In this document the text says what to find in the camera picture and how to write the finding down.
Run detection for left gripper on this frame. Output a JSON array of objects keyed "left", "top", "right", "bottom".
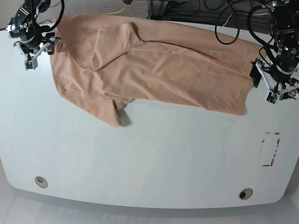
[{"left": 249, "top": 46, "right": 299, "bottom": 98}]

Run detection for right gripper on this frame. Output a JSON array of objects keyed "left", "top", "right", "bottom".
[{"left": 6, "top": 20, "right": 60, "bottom": 60}]

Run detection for peach t-shirt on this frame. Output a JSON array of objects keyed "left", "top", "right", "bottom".
[{"left": 50, "top": 14, "right": 260, "bottom": 127}]

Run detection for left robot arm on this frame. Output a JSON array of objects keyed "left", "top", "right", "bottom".
[{"left": 247, "top": 0, "right": 299, "bottom": 104}]

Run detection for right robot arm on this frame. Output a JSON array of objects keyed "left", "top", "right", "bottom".
[{"left": 5, "top": 0, "right": 65, "bottom": 69}]

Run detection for red tape rectangle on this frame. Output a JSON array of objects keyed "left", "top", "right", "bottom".
[{"left": 257, "top": 132, "right": 281, "bottom": 167}]

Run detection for right table grommet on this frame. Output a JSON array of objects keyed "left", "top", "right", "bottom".
[{"left": 239, "top": 188, "right": 253, "bottom": 200}]

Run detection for table grommet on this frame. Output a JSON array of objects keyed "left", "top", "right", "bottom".
[
  {"left": 239, "top": 188, "right": 253, "bottom": 200},
  {"left": 35, "top": 176, "right": 48, "bottom": 189}
]

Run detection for left table grommet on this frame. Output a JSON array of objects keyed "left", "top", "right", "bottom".
[{"left": 35, "top": 176, "right": 48, "bottom": 189}]

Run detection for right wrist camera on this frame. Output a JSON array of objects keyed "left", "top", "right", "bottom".
[{"left": 24, "top": 59, "right": 38, "bottom": 70}]

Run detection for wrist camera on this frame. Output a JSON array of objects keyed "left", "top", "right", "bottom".
[
  {"left": 265, "top": 90, "right": 279, "bottom": 105},
  {"left": 24, "top": 59, "right": 38, "bottom": 70}
]

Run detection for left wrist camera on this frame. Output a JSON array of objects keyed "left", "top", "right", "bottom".
[{"left": 265, "top": 90, "right": 279, "bottom": 105}]

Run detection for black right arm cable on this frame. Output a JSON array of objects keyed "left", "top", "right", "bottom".
[{"left": 42, "top": 0, "right": 65, "bottom": 33}]

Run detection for yellow cable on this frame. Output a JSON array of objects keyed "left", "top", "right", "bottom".
[{"left": 105, "top": 4, "right": 128, "bottom": 16}]

